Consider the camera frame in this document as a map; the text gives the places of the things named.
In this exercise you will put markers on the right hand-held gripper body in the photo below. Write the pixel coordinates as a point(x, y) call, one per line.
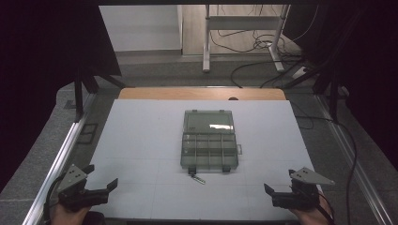
point(297, 198)

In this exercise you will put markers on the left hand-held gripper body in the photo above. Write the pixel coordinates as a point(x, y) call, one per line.
point(82, 196)

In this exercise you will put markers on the small metal strip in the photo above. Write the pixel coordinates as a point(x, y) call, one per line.
point(198, 179)

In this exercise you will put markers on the transparent grey compartment box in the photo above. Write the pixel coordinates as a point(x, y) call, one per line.
point(209, 150)

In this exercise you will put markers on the person's right hand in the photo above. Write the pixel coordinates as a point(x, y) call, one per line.
point(314, 217)

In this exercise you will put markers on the person's left hand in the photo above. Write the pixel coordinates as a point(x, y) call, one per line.
point(66, 217)

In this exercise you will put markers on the white table mat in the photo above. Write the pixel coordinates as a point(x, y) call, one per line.
point(140, 140)

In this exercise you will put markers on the black metal stand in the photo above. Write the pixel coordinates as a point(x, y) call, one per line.
point(78, 97)
point(333, 93)

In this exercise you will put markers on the white power strip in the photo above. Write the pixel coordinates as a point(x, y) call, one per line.
point(299, 72)

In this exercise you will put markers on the black curtain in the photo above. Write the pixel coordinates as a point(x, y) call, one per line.
point(369, 62)
point(37, 78)

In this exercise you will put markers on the wooden table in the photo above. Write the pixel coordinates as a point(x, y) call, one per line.
point(187, 93)

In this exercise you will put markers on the white panel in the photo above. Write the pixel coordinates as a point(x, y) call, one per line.
point(140, 28)

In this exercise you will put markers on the aluminium rail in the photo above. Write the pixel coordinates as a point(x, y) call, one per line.
point(59, 162)
point(359, 175)

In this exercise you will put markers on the white metal desk frame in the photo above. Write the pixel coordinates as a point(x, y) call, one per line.
point(244, 22)

